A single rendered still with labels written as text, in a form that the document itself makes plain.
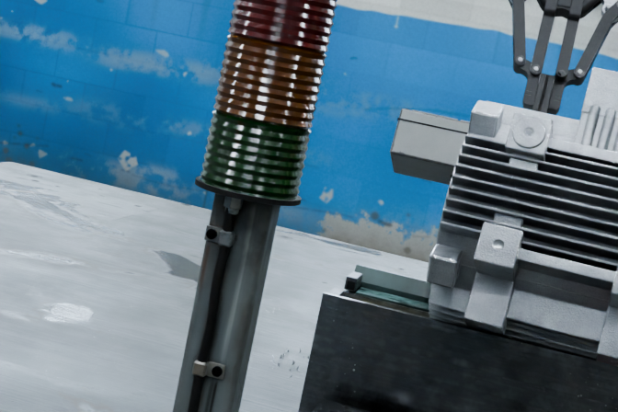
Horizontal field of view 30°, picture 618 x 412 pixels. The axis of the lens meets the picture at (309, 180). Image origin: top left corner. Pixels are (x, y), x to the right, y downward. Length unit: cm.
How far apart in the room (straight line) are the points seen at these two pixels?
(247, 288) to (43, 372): 39
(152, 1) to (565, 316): 621
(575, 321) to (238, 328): 30
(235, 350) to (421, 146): 52
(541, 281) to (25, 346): 48
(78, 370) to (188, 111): 588
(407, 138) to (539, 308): 33
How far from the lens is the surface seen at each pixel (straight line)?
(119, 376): 106
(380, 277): 105
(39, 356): 108
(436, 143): 117
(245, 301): 69
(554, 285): 89
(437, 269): 88
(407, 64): 659
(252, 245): 68
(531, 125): 88
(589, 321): 89
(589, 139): 93
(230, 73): 66
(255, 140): 65
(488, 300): 88
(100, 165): 712
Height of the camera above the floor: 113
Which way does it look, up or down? 7 degrees down
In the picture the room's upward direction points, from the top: 12 degrees clockwise
